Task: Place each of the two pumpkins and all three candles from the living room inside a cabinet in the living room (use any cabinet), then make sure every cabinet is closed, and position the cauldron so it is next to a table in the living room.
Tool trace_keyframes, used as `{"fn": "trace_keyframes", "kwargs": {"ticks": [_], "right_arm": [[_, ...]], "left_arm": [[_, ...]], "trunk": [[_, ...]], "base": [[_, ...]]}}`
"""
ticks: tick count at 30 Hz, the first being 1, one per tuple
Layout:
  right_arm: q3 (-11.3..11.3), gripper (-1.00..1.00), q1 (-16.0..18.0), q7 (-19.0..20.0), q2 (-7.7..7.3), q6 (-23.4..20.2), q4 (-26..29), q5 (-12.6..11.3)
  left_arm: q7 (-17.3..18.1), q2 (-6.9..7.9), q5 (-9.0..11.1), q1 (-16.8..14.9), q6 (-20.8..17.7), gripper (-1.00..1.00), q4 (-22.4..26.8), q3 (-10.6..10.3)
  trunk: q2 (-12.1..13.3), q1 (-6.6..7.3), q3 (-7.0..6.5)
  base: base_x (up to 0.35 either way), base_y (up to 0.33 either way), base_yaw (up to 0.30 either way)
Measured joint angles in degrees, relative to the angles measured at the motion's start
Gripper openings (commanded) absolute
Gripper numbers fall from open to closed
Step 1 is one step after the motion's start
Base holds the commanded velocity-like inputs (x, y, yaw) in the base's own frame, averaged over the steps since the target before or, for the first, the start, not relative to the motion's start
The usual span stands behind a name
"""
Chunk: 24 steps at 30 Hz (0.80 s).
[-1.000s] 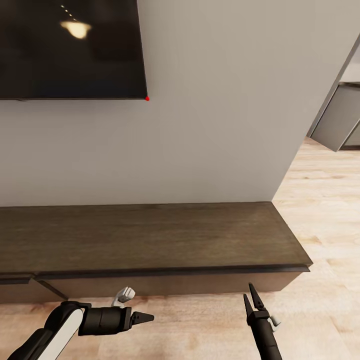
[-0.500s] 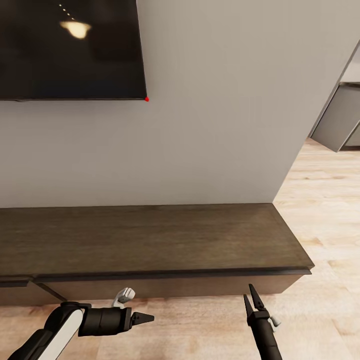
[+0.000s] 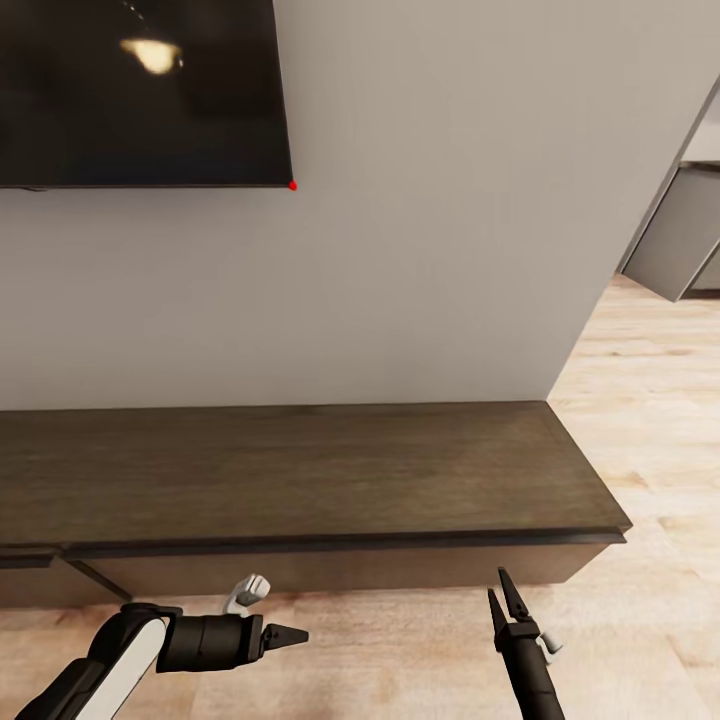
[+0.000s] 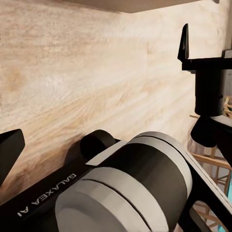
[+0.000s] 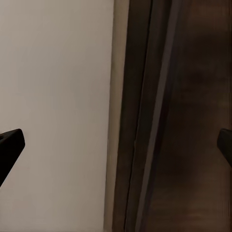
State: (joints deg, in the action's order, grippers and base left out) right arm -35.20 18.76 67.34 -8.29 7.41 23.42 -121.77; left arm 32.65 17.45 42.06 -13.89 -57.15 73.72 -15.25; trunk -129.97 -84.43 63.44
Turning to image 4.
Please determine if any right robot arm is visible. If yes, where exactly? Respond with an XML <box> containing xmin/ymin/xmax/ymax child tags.
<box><xmin>177</xmin><ymin>23</ymin><xmax>232</xmax><ymax>147</ymax></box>

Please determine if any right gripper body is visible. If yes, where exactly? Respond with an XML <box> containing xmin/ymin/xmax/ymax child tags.
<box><xmin>182</xmin><ymin>58</ymin><xmax>232</xmax><ymax>100</ymax></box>

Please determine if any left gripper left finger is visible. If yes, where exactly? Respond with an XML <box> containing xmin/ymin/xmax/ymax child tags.
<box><xmin>0</xmin><ymin>129</ymin><xmax>25</xmax><ymax>186</ymax></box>

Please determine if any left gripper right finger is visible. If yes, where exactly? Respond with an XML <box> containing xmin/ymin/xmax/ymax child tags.
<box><xmin>217</xmin><ymin>128</ymin><xmax>232</xmax><ymax>166</ymax></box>

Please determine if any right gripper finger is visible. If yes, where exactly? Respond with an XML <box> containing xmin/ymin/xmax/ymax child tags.
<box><xmin>177</xmin><ymin>23</ymin><xmax>192</xmax><ymax>63</ymax></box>

